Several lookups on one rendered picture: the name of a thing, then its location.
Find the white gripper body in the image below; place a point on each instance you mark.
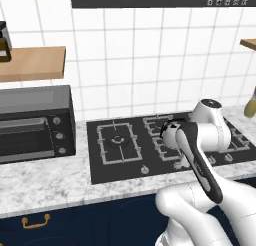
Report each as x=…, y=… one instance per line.
x=185, y=162

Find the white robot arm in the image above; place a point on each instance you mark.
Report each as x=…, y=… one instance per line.
x=206, y=136

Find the grey hob knob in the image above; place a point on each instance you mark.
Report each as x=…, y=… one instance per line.
x=144, y=170
x=212, y=160
x=176, y=165
x=228, y=157

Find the black gas hob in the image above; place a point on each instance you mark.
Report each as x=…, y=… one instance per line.
x=116, y=163

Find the yellow-green hanging tool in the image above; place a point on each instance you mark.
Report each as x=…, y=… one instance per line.
x=250, y=106

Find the navy cupboard front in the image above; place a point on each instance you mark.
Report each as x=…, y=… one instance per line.
x=83, y=223

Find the grey toaster oven knob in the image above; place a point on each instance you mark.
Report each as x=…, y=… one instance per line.
x=56, y=120
x=62, y=150
x=59, y=135

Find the black toaster oven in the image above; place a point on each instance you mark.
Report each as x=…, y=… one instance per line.
x=30, y=123

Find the dark jar with black lid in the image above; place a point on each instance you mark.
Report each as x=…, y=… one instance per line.
x=4, y=46

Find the small wooden wall shelf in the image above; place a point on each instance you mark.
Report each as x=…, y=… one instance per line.
x=249, y=43

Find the wide wooden wall shelf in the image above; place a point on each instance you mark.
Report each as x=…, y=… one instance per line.
x=33, y=63

